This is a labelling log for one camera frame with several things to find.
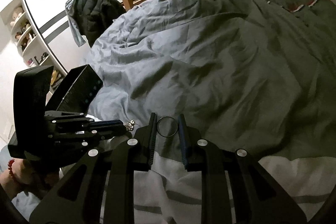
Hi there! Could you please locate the white shelf unit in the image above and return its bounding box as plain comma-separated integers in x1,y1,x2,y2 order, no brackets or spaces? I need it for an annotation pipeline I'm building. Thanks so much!
0,0,67,91

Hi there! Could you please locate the black puffer jacket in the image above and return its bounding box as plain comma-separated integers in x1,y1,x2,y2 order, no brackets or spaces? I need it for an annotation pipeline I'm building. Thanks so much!
76,0,127,47

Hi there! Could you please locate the light blue shirt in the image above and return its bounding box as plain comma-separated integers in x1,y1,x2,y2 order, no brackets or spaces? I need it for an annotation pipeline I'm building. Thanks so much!
65,0,88,47

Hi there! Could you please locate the small flower charm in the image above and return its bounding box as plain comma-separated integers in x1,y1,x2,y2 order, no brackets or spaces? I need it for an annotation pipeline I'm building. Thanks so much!
125,120,140,132

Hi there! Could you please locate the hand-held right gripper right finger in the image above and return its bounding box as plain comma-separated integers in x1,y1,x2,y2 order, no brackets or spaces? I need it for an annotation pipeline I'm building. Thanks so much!
178,113,307,224

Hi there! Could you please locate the yellow shelf item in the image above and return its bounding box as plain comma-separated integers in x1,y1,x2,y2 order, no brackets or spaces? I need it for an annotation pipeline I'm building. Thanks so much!
51,70,62,85

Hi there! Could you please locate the white sliding wardrobe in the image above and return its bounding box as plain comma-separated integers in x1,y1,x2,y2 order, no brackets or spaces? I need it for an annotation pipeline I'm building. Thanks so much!
22,0,119,78

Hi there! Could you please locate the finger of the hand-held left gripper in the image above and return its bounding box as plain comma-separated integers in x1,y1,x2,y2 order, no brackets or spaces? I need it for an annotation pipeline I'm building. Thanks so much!
45,111,124,128
49,126,132,148

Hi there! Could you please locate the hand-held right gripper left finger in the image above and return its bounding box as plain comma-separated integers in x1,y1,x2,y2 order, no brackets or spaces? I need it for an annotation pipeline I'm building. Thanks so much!
29,112,158,224

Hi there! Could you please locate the black cardboard box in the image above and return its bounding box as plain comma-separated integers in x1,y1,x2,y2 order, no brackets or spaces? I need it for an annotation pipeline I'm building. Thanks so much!
49,64,104,116

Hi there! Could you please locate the silver ring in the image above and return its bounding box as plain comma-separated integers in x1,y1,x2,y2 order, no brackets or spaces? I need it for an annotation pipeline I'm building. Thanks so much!
157,116,179,139

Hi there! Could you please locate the person's left forearm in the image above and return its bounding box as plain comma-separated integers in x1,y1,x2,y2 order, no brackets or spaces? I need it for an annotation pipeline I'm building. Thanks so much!
0,170,16,197

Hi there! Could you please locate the person's left hand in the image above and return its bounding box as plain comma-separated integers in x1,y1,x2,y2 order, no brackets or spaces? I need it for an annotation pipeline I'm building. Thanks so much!
13,158,62,197

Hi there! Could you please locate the grey striped duvet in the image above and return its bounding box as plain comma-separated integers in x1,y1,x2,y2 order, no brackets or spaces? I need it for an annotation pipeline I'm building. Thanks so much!
0,0,336,224

